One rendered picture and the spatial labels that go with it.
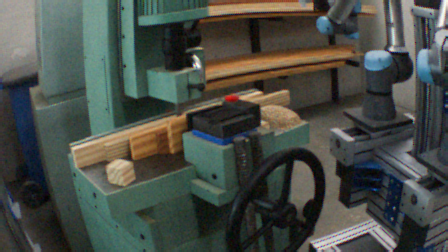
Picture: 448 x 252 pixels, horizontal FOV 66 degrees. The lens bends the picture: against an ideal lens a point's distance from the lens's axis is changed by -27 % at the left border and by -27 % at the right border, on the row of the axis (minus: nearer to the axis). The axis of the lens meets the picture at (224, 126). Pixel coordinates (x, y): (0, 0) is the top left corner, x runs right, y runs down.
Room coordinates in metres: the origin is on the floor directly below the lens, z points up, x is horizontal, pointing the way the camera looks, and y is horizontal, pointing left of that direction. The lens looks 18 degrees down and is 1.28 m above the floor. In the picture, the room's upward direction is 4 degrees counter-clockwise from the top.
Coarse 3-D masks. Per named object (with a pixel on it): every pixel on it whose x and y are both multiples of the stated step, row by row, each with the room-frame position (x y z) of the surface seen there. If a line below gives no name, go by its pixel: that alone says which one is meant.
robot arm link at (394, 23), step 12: (384, 0) 1.45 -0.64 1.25; (396, 0) 1.42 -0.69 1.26; (384, 12) 1.47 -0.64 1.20; (396, 12) 1.42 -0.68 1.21; (396, 24) 1.42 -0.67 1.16; (396, 36) 1.42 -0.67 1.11; (384, 48) 1.47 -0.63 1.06; (396, 48) 1.42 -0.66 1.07; (396, 60) 1.40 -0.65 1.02; (408, 60) 1.42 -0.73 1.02; (408, 72) 1.42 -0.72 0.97
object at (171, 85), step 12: (156, 72) 1.08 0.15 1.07; (168, 72) 1.05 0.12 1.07; (180, 72) 1.03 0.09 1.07; (192, 72) 1.04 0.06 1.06; (156, 84) 1.08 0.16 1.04; (168, 84) 1.04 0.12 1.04; (180, 84) 1.02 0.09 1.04; (156, 96) 1.09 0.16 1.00; (168, 96) 1.04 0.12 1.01; (180, 96) 1.02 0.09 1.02; (192, 96) 1.04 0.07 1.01
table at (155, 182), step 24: (288, 144) 1.07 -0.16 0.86; (96, 168) 0.89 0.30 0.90; (144, 168) 0.89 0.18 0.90; (168, 168) 0.88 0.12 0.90; (192, 168) 0.89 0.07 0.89; (96, 192) 0.80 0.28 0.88; (120, 192) 0.78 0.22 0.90; (144, 192) 0.81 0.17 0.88; (168, 192) 0.85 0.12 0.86; (192, 192) 0.88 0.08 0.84; (216, 192) 0.82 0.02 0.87
